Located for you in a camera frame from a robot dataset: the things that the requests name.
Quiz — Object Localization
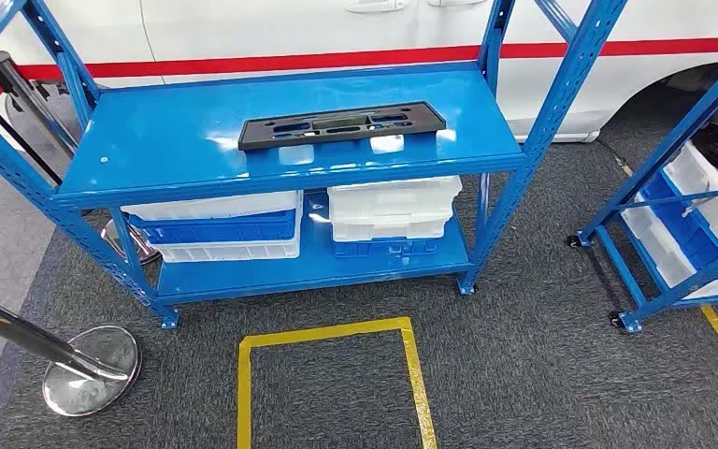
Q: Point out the black-topped stanchion post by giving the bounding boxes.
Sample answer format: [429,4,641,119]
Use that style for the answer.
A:
[0,51,162,267]

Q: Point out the chrome stanchion post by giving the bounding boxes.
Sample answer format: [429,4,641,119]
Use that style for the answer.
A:
[0,285,142,417]

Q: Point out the white vehicle with red stripe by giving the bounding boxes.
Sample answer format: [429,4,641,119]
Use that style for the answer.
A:
[0,0,718,187]

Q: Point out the yellow floor tape square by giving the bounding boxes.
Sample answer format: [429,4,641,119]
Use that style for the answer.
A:
[237,317,439,449]

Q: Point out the blue steel shelf rack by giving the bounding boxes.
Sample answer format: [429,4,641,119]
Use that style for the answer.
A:
[0,0,629,329]

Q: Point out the black plastic panel part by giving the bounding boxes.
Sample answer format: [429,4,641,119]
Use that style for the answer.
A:
[237,100,447,152]

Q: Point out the blue wheeled shelf rack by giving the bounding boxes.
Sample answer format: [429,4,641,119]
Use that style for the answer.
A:
[566,43,718,335]

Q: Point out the blue plastic bin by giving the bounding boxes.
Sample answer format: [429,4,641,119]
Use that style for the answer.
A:
[128,209,298,245]
[640,173,718,280]
[332,238,439,259]

